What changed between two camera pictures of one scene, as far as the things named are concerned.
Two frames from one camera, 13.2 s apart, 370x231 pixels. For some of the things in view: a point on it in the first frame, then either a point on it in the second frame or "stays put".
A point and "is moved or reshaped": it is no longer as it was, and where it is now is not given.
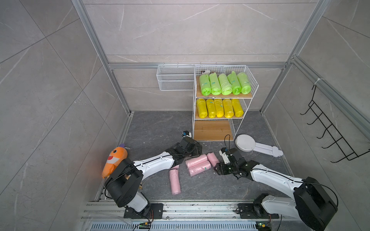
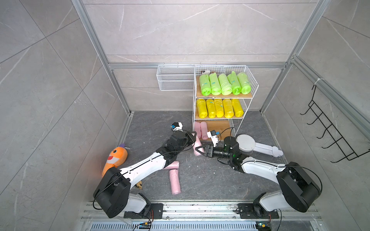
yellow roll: [202, 108] stays put
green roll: [205, 85] stays put
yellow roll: [211, 108] stays put
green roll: [235, 85] stays put
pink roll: [192, 160] → [204, 130]
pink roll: [198, 168] is moved or reshaped
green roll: [226, 86] stays put
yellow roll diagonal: [219, 107] stays put
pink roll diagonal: [213, 159] → [197, 129]
